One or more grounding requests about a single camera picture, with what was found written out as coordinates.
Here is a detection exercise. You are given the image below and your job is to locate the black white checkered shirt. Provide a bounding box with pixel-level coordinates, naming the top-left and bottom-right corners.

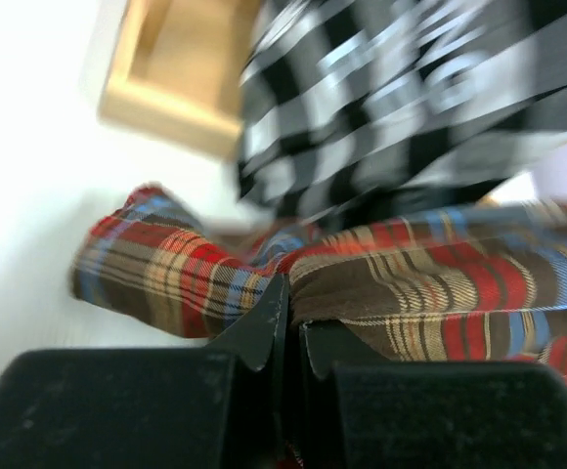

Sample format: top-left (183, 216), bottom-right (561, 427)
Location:
top-left (238, 1), bottom-right (567, 222)

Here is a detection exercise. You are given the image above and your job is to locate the wooden clothes rack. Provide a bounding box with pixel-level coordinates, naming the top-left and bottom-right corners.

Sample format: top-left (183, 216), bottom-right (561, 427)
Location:
top-left (99, 0), bottom-right (261, 161)

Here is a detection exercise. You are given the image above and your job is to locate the red brown plaid shirt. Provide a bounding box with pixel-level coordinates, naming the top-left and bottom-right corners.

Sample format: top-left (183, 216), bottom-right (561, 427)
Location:
top-left (71, 186), bottom-right (567, 382)

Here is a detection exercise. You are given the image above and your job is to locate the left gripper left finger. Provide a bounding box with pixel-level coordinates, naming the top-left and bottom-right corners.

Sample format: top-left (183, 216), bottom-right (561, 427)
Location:
top-left (0, 275), bottom-right (288, 468)

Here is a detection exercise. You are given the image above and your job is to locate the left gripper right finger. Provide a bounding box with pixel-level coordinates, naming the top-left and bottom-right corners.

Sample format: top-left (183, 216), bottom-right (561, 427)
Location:
top-left (299, 321), bottom-right (567, 468)

